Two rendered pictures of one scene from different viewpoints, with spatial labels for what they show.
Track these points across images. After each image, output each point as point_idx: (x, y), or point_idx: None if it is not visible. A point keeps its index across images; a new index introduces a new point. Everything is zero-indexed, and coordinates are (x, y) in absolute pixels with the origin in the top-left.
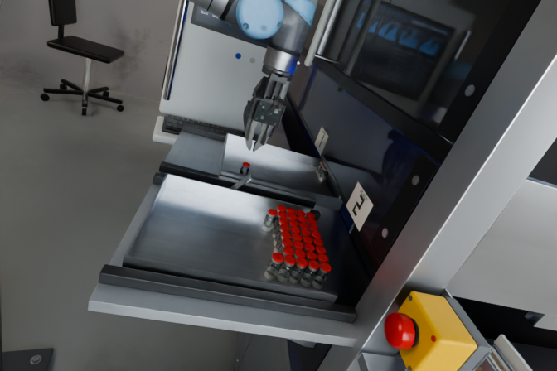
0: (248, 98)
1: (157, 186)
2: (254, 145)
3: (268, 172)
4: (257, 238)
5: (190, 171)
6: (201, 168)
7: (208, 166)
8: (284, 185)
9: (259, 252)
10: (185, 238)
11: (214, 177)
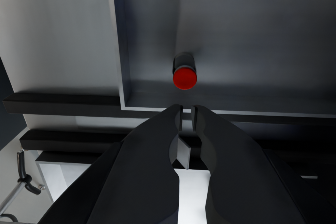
0: None
1: None
2: (193, 112)
3: None
4: (198, 203)
5: (65, 114)
6: (83, 53)
7: (94, 36)
8: (290, 114)
9: (198, 218)
10: None
11: (116, 117)
